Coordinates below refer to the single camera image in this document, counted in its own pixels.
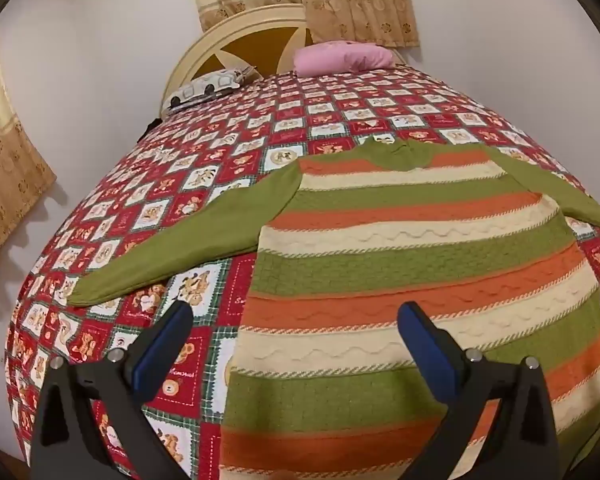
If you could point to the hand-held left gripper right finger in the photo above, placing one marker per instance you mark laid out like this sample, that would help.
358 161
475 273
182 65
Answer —
430 350

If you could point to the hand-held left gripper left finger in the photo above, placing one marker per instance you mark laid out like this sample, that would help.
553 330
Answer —
156 355

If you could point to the green orange cream striped sweater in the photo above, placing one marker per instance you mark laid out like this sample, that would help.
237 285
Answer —
380 280

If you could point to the red checked printed blanket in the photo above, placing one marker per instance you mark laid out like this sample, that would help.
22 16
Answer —
190 195

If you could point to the beige floral side curtain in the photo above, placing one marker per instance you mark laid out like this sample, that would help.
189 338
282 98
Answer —
5 170

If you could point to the white patterned pillow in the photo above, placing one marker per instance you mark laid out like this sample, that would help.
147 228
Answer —
205 87

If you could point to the pink pillow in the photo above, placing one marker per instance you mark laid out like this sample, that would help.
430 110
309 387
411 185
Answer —
342 57

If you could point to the cream and brown headboard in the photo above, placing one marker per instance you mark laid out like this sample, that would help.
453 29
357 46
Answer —
240 42

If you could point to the tan floral curtain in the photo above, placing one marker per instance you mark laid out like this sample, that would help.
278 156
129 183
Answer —
360 0

